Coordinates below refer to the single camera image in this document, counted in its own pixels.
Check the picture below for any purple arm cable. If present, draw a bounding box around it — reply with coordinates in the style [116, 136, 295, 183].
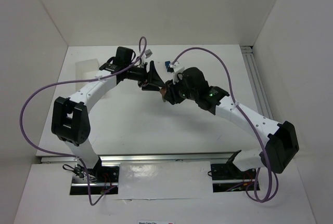
[173, 47, 279, 203]
[20, 36, 148, 206]

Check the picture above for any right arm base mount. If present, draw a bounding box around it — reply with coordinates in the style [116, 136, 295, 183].
[207, 163, 257, 193]

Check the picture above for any aluminium side rail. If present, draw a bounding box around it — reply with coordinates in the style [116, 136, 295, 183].
[240, 45, 287, 159]

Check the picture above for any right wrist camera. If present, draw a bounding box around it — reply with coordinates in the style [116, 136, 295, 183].
[170, 61, 185, 84]

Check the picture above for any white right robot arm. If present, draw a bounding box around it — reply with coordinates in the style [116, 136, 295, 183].
[163, 64, 299, 174]

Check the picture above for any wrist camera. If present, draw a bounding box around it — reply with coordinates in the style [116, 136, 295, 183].
[142, 49, 152, 59]
[170, 61, 185, 84]

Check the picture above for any brown wood block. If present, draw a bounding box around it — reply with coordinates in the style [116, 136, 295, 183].
[160, 87, 168, 98]

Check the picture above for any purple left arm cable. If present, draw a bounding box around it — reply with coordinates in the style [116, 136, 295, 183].
[20, 36, 148, 206]

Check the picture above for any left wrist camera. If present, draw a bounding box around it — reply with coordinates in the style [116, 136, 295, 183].
[142, 49, 152, 59]

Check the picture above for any white paper label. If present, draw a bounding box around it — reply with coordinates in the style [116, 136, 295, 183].
[137, 220, 175, 224]

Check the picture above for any aluminium front rail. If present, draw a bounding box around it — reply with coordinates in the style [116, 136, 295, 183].
[40, 151, 270, 164]

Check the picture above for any blue wood block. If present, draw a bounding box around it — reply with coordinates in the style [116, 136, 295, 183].
[164, 61, 173, 73]

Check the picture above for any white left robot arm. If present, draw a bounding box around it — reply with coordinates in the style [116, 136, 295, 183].
[51, 47, 165, 178]

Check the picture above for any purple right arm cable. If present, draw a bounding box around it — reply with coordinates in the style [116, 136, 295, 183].
[173, 47, 279, 203]

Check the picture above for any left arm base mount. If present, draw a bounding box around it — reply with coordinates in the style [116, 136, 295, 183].
[62, 164, 120, 195]

